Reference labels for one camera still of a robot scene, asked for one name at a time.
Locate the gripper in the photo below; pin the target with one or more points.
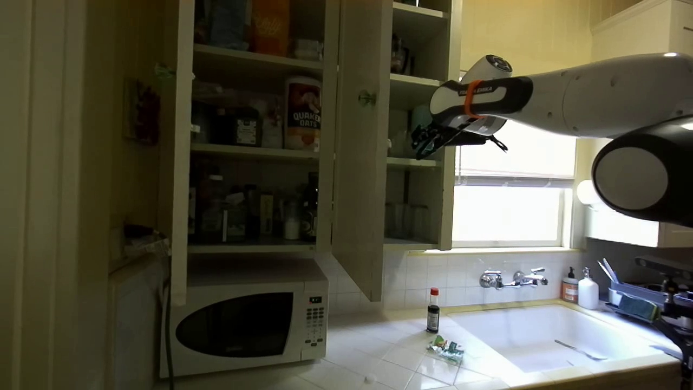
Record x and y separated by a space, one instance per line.
464 136

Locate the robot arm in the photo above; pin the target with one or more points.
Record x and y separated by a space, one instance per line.
595 97

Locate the teal cup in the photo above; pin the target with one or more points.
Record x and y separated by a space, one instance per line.
420 115

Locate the cream cupboard door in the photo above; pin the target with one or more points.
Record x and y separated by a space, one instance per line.
360 189
176 162

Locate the cream kitchen cupboard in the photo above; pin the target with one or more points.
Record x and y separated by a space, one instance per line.
254 157

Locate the metal door knob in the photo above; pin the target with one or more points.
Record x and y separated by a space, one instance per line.
367 98

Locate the row of drinking glasses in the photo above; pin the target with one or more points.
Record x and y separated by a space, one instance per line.
407 222

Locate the dark glass jar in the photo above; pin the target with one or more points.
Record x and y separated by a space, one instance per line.
399 55

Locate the window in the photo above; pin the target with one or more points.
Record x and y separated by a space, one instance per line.
514 211

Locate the oats canister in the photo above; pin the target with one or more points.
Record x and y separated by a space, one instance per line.
302 116

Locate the dark glass bottle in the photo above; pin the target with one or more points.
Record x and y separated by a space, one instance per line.
310 208

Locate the small white container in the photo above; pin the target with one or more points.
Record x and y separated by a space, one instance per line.
308 49

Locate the small white bottle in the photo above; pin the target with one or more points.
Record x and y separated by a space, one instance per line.
292 225

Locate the chrome tap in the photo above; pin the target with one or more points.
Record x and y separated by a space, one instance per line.
514 279

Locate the paper towel roll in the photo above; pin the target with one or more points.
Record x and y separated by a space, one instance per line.
587 193

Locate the dark sauce bottle red cap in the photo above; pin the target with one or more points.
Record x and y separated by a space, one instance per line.
433 317

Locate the dark jar with label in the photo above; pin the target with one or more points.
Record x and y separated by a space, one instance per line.
247 129

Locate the orange bag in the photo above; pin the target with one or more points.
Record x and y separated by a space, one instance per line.
269 27

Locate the amber soap bottle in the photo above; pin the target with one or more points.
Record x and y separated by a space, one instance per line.
569 288

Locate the green crumpled packet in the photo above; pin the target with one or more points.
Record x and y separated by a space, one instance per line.
446 350

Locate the white soap bottle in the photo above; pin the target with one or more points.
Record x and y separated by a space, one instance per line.
588 292

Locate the bundle of utensils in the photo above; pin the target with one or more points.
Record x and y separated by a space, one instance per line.
607 270

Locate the white sink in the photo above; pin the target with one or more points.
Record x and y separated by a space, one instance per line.
547 336

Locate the blue bag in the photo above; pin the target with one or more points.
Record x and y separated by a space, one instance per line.
228 24

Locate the white microwave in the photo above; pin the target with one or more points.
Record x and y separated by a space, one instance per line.
243 325

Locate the metal spoon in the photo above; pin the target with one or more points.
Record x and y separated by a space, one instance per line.
582 352

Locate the microwave door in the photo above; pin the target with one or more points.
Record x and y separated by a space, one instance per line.
235 325

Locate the dish rack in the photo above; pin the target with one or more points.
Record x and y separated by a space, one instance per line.
644 298

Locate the green sponge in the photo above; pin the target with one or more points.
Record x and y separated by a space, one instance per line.
639 307

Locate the white refrigerator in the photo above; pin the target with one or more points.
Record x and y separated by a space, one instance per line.
135 325

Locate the white wall cabinet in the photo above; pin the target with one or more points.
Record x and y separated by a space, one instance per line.
639 32

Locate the red wall picture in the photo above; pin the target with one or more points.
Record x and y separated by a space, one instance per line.
145 114

